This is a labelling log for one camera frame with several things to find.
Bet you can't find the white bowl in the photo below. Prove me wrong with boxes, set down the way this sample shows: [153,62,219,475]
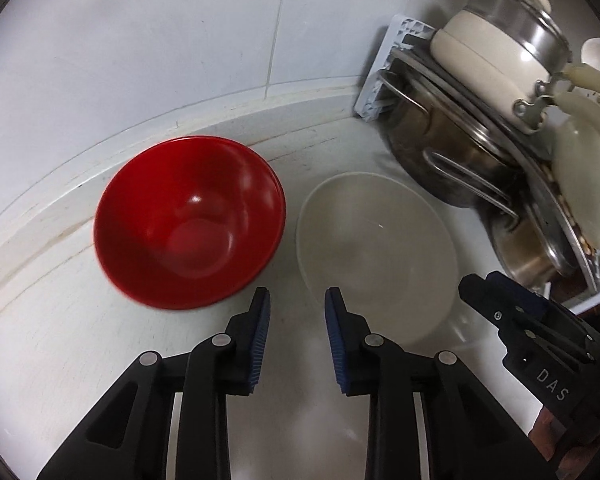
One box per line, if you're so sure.
[295,171,458,346]

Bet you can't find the white dish rack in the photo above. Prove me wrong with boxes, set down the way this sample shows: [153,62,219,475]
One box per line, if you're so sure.
[353,14,600,311]

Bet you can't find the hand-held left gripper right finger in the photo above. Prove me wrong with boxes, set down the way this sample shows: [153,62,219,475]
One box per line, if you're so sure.
[324,287,558,480]

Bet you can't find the red and black bowl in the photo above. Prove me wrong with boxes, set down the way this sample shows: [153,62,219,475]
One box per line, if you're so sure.
[93,135,287,311]

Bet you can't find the glass lid with cream knob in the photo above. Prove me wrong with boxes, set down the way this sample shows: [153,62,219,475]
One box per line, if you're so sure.
[467,0,571,68]

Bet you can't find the large steel pot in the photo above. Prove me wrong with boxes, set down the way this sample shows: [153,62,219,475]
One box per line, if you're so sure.
[380,70,526,211]

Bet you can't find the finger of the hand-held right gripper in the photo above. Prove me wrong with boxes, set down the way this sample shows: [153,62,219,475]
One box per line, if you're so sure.
[485,270,553,323]
[457,275,543,353]

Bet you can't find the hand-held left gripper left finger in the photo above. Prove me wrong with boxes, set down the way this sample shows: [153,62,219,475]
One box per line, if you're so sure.
[36,287,272,480]

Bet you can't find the small steel pot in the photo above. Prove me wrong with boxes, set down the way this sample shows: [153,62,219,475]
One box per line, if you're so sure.
[490,200,576,286]

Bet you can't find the white plate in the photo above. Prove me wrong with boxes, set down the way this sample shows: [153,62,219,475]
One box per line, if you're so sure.
[550,92,600,251]

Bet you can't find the person's right hand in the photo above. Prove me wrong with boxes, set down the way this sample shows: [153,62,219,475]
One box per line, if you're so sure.
[527,400,588,480]

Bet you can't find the cream saucepan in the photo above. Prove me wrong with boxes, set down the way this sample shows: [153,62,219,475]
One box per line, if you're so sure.
[429,7,600,133]

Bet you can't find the flat steel lid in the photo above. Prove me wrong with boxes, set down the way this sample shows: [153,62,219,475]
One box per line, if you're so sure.
[525,160,600,291]

